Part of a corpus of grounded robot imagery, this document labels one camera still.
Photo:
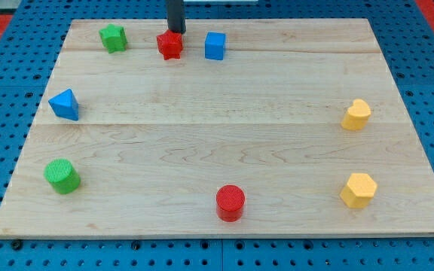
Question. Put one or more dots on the yellow hexagon block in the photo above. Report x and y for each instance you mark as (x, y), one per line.
(358, 191)

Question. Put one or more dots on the red star block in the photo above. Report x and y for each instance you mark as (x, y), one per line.
(170, 44)

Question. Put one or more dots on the green cylinder block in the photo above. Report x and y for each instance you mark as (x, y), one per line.
(62, 176)

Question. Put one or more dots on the light wooden board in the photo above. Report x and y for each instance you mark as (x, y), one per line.
(156, 139)

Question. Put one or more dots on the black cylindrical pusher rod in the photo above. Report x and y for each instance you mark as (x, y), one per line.
(176, 16)

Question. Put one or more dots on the green star block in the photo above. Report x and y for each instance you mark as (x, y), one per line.
(113, 38)

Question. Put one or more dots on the red cylinder block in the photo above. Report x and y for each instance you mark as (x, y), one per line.
(230, 200)

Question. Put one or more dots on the yellow heart block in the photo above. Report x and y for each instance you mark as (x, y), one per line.
(356, 116)

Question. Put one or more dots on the blue triangle block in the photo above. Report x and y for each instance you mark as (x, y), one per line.
(65, 105)

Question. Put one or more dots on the blue cube block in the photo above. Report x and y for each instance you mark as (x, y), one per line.
(215, 45)

